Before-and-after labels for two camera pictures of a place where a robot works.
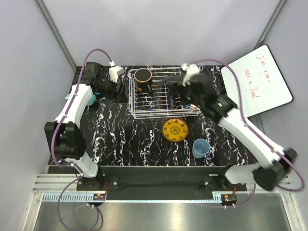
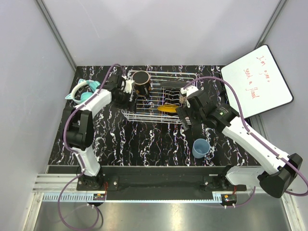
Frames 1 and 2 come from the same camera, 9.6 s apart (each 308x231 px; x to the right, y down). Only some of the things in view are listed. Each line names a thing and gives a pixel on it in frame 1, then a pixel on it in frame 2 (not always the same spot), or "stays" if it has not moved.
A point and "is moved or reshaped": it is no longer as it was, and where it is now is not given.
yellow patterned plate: (174, 130) -> (168, 108)
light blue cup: (201, 147) stays
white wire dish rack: (155, 104) is moved or reshaped
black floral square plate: (173, 78) is moved or reshaped
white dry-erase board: (263, 85) stays
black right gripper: (176, 89) -> (184, 111)
